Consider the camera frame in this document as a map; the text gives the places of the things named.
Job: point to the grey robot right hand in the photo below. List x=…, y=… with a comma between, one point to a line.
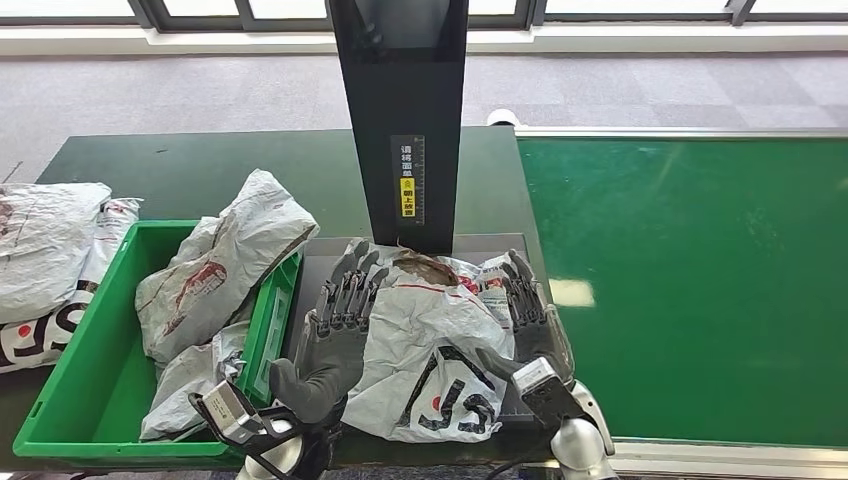
x=540, y=338

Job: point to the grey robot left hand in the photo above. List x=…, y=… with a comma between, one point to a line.
x=331, y=371

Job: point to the white parcel with red dots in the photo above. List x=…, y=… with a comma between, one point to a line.
x=430, y=331

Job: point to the grey parcel with faint red print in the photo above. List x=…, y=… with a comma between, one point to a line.
x=192, y=384

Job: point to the grey parcel with bold red print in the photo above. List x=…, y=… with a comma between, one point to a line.
x=218, y=265

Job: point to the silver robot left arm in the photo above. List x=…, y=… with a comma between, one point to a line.
x=285, y=457

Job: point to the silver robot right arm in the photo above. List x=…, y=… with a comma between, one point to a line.
x=580, y=450

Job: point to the green conveyor belt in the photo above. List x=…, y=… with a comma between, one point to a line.
x=696, y=265

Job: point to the white conveyor roller end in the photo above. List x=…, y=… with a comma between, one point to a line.
x=503, y=117

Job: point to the black inbound scanner machine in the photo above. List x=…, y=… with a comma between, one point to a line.
x=404, y=99

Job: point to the white parcel with black letters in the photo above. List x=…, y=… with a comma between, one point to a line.
x=40, y=338

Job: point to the large grey crumpled parcel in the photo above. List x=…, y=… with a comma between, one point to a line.
x=46, y=252

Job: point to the yellow black ruler label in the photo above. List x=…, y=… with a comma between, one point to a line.
x=408, y=199

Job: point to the green plastic crate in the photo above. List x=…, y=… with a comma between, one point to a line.
x=86, y=384

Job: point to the white window sill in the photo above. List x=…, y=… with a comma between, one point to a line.
x=596, y=40

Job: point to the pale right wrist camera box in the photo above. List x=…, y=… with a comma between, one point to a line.
x=546, y=394

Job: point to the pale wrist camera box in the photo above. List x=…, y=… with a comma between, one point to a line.
x=546, y=394
x=225, y=407

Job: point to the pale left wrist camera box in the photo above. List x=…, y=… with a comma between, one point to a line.
x=225, y=407

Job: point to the silver conveyor side rail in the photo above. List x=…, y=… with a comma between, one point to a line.
x=729, y=458
x=662, y=132

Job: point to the dark window frame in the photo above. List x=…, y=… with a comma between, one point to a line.
x=199, y=24

